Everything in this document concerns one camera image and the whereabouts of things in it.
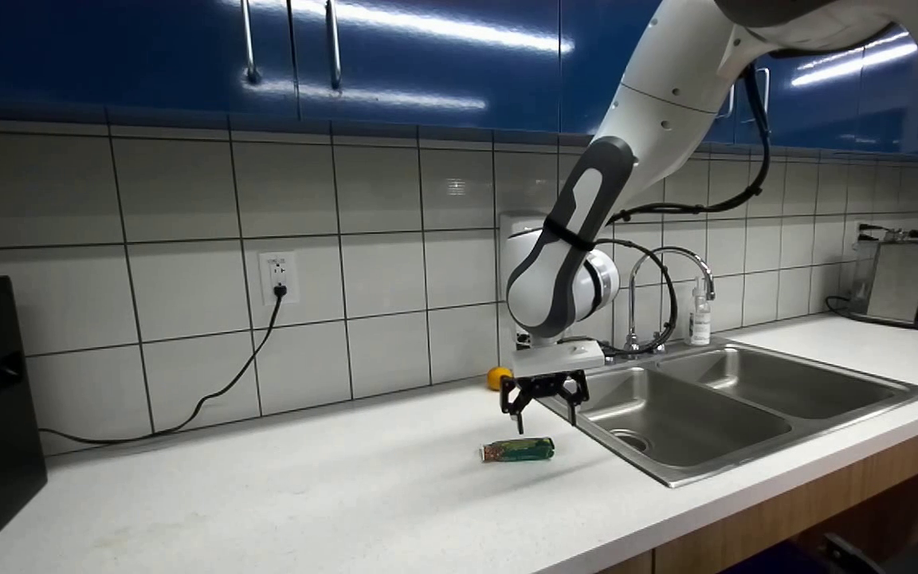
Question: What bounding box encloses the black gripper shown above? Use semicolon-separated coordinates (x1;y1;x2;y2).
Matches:
498;367;591;438

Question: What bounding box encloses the green candy bar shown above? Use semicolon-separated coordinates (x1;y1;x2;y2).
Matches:
481;433;557;467

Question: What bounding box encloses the stainless steel double sink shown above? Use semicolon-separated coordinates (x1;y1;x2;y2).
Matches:
516;337;918;490

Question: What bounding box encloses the white pump soap bottle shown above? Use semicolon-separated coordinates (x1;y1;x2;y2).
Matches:
689;283;716;350

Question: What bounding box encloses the chrome gooseneck faucet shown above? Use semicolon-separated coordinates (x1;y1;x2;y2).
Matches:
622;242;721;361

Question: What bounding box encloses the wooden lower cabinet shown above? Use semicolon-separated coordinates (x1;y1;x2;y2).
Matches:
596;418;918;574

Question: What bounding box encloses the black chair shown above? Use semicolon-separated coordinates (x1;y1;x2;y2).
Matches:
819;531;918;574

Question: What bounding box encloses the stainless steel countertop appliance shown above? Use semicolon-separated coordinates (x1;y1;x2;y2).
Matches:
854;220;918;337

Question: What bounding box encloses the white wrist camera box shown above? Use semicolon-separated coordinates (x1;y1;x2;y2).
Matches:
514;334;608;378

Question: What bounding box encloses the black appliance power cable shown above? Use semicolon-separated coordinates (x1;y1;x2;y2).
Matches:
38;280;293;448

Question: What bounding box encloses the white wall power outlet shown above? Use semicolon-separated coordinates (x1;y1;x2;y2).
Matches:
259;248;303;307

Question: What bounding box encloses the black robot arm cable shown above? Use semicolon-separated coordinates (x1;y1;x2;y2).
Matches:
540;62;777;357

